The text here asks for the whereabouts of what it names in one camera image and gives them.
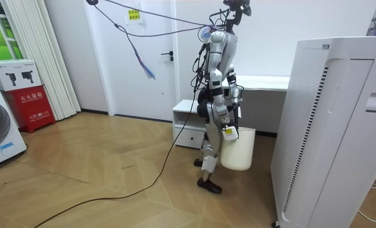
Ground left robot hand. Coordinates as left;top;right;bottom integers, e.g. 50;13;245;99
232;103;243;127

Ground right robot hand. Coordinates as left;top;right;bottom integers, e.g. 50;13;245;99
221;125;239;142

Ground white plastic bin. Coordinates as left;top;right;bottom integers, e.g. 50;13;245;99
219;126;257;172

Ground robot legs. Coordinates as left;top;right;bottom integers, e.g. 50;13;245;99
193;101;236;195

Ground white desk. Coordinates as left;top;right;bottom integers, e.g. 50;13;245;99
221;75;291;137

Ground white bedside cabinet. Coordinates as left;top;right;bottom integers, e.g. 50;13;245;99
172;99;215;150

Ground robot body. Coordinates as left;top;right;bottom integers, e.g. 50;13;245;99
191;0;253;118

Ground tall white appliance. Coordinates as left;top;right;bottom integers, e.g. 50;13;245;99
270;35;376;228

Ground white door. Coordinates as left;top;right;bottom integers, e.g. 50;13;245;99
82;0;180;123

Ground yellow paper note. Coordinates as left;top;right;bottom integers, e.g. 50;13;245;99
126;8;142;23

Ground red fire extinguisher box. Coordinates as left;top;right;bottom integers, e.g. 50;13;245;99
3;85;57;134

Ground white pleated curtain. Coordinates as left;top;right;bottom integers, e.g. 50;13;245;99
0;0;82;122

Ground white cardboard box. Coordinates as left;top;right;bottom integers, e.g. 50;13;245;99
0;59;43;92

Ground black floor cable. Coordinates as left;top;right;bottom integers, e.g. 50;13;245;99
33;90;199;228

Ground black door handle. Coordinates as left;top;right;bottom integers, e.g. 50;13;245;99
160;50;175;62

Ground cable bundle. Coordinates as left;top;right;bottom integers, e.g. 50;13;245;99
85;0;219;80

